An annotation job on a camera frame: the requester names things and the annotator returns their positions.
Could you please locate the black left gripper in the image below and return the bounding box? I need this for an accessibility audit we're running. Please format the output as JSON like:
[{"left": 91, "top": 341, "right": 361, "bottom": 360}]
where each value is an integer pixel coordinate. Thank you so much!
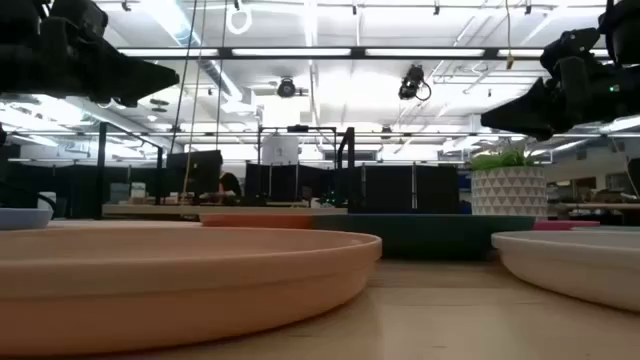
[{"left": 17, "top": 22, "right": 180, "bottom": 109}]

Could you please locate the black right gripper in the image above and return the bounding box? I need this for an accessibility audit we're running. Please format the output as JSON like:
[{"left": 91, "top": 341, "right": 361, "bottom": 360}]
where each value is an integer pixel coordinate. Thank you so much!
[{"left": 480, "top": 54, "right": 640, "bottom": 142}]

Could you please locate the pink plate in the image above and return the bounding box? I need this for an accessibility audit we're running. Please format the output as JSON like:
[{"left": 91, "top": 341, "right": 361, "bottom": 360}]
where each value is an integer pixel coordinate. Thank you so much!
[{"left": 532, "top": 219, "right": 601, "bottom": 232}]

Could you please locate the white plate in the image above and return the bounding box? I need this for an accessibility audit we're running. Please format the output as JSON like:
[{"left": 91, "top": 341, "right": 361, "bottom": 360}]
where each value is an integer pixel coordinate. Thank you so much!
[{"left": 491, "top": 228, "right": 640, "bottom": 314}]

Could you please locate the dark teal blue plate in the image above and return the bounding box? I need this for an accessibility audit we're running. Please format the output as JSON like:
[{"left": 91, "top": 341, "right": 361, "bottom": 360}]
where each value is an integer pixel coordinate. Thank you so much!
[{"left": 312, "top": 213, "right": 537, "bottom": 261}]

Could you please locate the light blue plate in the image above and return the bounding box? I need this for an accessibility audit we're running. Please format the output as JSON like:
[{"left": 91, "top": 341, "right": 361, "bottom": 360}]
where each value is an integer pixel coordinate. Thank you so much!
[{"left": 0, "top": 207, "right": 54, "bottom": 232}]

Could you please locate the terracotta orange plate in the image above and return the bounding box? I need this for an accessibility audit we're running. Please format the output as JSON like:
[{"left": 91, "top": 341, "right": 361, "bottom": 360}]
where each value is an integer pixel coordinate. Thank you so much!
[{"left": 199, "top": 213, "right": 319, "bottom": 230}]

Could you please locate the peach plate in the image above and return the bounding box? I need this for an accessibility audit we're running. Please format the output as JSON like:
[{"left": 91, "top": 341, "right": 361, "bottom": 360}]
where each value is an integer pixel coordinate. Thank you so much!
[{"left": 0, "top": 225, "right": 384, "bottom": 357}]

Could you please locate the succulent in white patterned pot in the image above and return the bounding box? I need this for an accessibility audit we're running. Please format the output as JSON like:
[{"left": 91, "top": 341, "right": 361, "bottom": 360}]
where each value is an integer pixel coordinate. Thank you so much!
[{"left": 467, "top": 142, "right": 549, "bottom": 217}]

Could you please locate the black computer monitor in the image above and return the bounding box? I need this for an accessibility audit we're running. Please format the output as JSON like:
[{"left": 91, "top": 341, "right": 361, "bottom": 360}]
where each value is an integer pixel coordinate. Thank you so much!
[{"left": 166, "top": 149, "right": 224, "bottom": 197}]

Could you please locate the person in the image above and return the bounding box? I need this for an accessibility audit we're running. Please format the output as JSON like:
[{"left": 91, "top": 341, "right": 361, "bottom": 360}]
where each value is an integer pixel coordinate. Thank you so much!
[{"left": 218, "top": 171, "right": 243, "bottom": 199}]

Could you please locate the black partition panel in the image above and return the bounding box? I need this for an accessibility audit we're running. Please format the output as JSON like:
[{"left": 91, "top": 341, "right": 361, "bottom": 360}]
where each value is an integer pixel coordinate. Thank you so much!
[
  {"left": 244, "top": 163, "right": 331, "bottom": 202},
  {"left": 347, "top": 163, "right": 460, "bottom": 214}
]

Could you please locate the black round ceiling fixture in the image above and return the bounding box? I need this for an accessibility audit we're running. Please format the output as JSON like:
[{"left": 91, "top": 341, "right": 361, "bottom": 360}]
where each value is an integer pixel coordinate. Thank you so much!
[{"left": 276, "top": 76, "right": 297, "bottom": 99}]

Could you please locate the white cylindrical tank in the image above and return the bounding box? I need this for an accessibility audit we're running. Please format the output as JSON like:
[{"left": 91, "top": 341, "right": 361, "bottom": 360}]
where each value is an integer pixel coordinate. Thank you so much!
[{"left": 261, "top": 134, "right": 300, "bottom": 166}]

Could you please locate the black hanging cable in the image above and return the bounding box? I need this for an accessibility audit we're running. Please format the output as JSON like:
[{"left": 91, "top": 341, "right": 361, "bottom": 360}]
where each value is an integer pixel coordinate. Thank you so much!
[
  {"left": 214, "top": 0, "right": 229, "bottom": 151},
  {"left": 169, "top": 0, "right": 200, "bottom": 154}
]

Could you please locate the hanging cable with connector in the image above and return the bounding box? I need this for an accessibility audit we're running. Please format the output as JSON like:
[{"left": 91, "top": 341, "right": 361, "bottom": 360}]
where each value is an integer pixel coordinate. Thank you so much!
[{"left": 504, "top": 0, "right": 516, "bottom": 70}]

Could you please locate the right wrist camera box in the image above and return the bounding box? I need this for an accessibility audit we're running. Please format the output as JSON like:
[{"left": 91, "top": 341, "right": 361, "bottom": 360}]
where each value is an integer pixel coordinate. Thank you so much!
[{"left": 539, "top": 27, "right": 601, "bottom": 66}]

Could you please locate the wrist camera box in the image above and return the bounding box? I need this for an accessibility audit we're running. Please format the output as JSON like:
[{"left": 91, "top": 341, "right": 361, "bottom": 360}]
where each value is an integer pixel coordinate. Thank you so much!
[
  {"left": 539, "top": 27, "right": 601, "bottom": 66},
  {"left": 49, "top": 0, "right": 110, "bottom": 39}
]

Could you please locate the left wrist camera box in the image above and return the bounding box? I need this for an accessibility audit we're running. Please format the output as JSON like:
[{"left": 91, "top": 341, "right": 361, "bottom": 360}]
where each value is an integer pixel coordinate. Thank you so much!
[{"left": 49, "top": 0, "right": 110, "bottom": 39}]

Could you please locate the white hanging ring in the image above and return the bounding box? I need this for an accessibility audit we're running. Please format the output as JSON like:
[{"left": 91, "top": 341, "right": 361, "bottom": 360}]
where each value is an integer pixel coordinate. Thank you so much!
[{"left": 225, "top": 4, "right": 253, "bottom": 36}]

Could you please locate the black overhead camera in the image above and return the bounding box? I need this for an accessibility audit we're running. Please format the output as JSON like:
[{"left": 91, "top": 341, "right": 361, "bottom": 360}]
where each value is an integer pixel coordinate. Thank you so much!
[{"left": 398, "top": 63, "right": 432, "bottom": 102}]

